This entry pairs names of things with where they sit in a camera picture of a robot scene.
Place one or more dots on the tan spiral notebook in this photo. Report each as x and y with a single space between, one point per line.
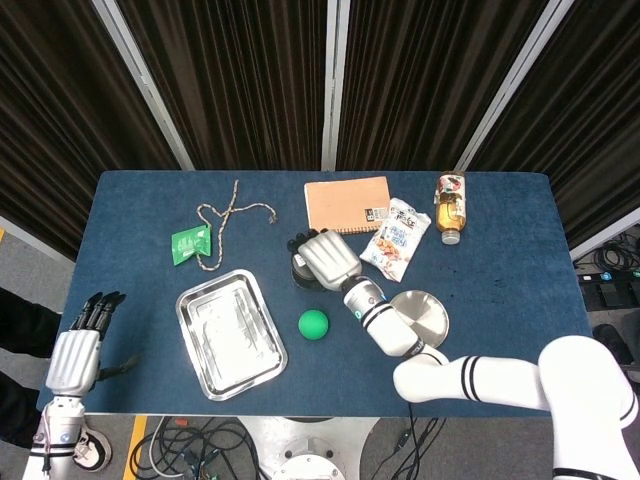
342 205

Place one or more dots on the green ball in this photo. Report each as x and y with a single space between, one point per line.
313 325

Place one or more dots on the black cylindrical jar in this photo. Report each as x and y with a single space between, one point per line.
302 275

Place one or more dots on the tea bottle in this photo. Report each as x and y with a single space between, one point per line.
451 210

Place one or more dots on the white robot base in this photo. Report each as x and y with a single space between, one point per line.
310 445

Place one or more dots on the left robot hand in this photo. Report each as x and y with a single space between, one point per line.
72 362

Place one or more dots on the blue felt table mat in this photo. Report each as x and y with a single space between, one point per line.
150 320

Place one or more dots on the round steel plate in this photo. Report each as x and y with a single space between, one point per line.
425 312

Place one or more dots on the white sneaker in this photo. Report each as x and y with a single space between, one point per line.
95 452

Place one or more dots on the black trouser leg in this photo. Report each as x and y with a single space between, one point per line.
25 325
17 415

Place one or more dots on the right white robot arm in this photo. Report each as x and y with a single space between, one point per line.
480 380

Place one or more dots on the rectangular steel tray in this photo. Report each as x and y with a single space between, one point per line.
230 335

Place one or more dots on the black power strip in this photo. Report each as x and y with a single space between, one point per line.
607 277

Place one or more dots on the white snack packet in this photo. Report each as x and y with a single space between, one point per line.
395 245

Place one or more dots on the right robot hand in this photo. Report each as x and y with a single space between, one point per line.
330 260

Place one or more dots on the green foil packet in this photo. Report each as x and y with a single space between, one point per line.
190 245

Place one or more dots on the white partition post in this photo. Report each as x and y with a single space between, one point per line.
145 85
334 85
510 85

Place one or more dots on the dark brown curtain panel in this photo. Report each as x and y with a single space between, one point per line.
235 85
425 85
590 125
60 125

